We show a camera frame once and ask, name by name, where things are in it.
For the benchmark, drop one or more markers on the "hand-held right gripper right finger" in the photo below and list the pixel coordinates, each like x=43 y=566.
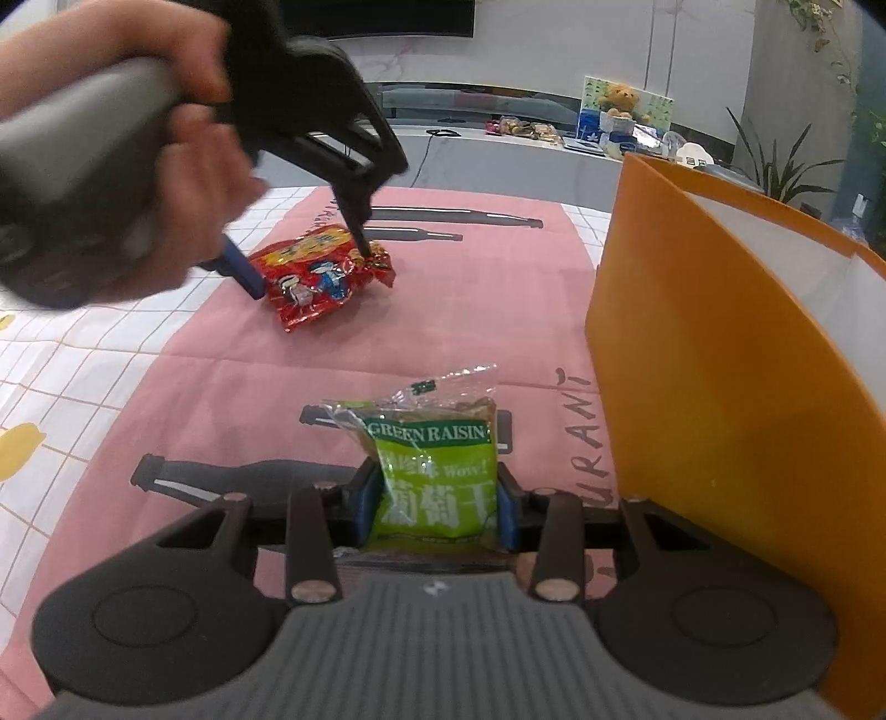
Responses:
x=507 y=509

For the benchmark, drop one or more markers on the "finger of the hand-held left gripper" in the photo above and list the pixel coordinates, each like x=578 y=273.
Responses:
x=242 y=273
x=353 y=221

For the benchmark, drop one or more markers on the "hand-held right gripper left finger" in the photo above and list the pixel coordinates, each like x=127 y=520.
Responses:
x=365 y=509

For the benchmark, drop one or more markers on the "red cartoon snack packet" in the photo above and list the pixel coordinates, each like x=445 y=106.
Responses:
x=311 y=284

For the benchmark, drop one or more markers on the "green raisin packet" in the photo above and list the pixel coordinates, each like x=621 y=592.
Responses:
x=432 y=484

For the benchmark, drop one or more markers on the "orange cardboard box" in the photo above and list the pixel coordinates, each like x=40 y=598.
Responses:
x=692 y=388

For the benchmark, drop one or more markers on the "pile of snacks on console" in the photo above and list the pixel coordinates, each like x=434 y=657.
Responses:
x=526 y=130

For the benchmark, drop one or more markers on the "person's left hand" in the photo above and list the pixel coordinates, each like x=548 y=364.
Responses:
x=201 y=180

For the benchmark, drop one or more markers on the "pink bottle print table runner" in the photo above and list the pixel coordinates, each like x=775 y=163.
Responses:
x=415 y=332

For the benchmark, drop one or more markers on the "white tv console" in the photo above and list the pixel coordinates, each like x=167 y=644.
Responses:
x=498 y=166

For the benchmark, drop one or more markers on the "lemon print checked tablecloth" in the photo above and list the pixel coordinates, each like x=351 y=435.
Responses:
x=41 y=388

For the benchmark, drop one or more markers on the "brown teddy bear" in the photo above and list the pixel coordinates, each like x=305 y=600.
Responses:
x=618 y=97

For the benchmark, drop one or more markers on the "white round power socket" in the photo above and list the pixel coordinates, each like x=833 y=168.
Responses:
x=692 y=156

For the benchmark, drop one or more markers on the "potted long leaf plant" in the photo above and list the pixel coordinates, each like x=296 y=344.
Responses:
x=782 y=166

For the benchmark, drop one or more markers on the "hanging vine plant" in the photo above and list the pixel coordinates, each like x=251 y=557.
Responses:
x=824 y=41

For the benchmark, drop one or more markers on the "black wall television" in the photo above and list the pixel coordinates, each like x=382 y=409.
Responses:
x=415 y=17

